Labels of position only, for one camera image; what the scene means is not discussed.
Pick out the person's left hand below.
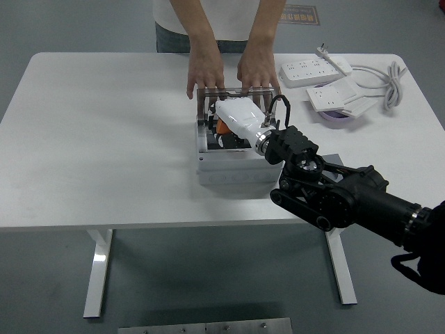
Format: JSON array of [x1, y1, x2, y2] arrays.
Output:
[[236, 47, 282, 107]]

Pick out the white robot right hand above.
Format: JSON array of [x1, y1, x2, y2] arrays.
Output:
[[207, 98, 270, 151]]

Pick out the person's right hand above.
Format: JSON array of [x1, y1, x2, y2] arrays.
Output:
[[186, 48, 226, 100]]

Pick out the clear hinged box lid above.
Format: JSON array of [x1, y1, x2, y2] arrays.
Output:
[[196, 86, 282, 123]]

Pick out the grey plastic junction box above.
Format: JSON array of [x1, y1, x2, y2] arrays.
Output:
[[194, 118, 286, 186]]

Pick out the wide white power strip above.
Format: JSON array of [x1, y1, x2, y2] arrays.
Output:
[[277, 58, 344, 89]]

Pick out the person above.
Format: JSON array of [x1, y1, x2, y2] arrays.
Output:
[[152, 0, 289, 54]]

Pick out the brown floor sign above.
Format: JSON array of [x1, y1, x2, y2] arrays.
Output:
[[277, 3, 320, 26]]

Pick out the slim white power strip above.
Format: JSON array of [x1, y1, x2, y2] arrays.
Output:
[[326, 55, 353, 74]]

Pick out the blank white square panel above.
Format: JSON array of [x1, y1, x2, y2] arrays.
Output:
[[330, 77, 363, 102]]

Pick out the grey block with round hole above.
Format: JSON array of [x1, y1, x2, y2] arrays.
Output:
[[321, 153, 345, 184]]

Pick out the white table leg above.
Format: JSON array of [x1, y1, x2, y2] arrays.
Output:
[[322, 228, 358, 306], [82, 228, 115, 318]]

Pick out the white wall socket panel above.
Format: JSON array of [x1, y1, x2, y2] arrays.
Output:
[[305, 85, 348, 112]]

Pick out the white cable with plug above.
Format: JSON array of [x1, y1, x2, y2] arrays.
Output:
[[314, 43, 408, 111]]

